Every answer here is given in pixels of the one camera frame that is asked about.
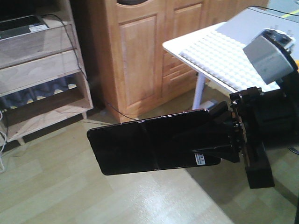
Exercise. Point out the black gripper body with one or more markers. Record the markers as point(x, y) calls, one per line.
point(266, 117)

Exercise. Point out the silver laptop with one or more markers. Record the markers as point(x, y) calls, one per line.
point(19, 17)

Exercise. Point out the white folding table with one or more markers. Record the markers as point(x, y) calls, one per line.
point(243, 27)

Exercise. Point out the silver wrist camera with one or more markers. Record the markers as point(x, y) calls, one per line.
point(270, 54)

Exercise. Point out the wooden cabinet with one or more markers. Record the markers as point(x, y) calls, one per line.
point(128, 70)

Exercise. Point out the white textured mat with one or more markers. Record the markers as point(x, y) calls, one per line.
point(223, 58)

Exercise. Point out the black foldable smartphone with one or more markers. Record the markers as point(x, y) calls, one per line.
point(160, 143)

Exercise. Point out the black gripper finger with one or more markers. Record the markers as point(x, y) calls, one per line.
point(220, 114)
point(212, 139)

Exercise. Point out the light wooden desk shelf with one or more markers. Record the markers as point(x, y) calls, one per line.
point(42, 76)

